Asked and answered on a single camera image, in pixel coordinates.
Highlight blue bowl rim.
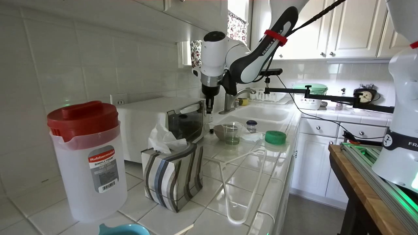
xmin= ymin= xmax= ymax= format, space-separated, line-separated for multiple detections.
xmin=100 ymin=224 xmax=151 ymax=235

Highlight striped fabric tissue box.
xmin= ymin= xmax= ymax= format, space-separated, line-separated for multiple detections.
xmin=142 ymin=124 xmax=204 ymax=213

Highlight wooden table with rail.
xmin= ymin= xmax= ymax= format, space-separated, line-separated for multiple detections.
xmin=328 ymin=143 xmax=418 ymax=235

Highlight chrome kitchen faucet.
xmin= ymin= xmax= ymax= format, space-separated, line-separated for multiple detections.
xmin=221 ymin=88 xmax=256 ymax=114

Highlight small white toaster oven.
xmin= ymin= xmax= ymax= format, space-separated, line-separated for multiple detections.
xmin=118 ymin=97 xmax=206 ymax=164

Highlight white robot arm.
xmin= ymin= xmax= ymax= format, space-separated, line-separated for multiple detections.
xmin=194 ymin=0 xmax=309 ymax=114

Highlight white cabinets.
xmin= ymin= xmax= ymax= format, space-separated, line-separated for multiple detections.
xmin=251 ymin=0 xmax=418 ymax=60
xmin=292 ymin=117 xmax=388 ymax=209

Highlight white sink basin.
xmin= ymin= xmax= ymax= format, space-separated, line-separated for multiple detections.
xmin=213 ymin=105 xmax=294 ymax=133

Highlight clear pitcher with red lid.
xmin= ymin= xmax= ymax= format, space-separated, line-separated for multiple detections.
xmin=47 ymin=101 xmax=127 ymax=222

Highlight small dark-lidded jar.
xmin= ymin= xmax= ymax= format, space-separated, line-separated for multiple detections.
xmin=246 ymin=120 xmax=258 ymax=133

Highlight floral window curtain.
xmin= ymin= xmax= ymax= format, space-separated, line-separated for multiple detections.
xmin=190 ymin=12 xmax=249 ymax=67

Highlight white lower cabinets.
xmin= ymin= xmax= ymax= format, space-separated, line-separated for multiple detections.
xmin=292 ymin=117 xmax=388 ymax=209

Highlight white upper cabinets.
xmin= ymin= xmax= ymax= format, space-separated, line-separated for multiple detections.
xmin=251 ymin=0 xmax=418 ymax=60

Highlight green lidded container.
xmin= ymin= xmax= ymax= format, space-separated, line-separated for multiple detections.
xmin=306 ymin=84 xmax=328 ymax=96

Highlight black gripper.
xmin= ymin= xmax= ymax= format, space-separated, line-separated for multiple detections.
xmin=202 ymin=85 xmax=220 ymax=114

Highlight black camera on stand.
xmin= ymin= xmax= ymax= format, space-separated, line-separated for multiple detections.
xmin=253 ymin=67 xmax=396 ymax=115

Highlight green plastic lid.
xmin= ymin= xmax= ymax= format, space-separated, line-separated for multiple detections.
xmin=266 ymin=131 xmax=287 ymax=145

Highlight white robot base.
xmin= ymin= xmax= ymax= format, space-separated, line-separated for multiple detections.
xmin=371 ymin=0 xmax=418 ymax=194

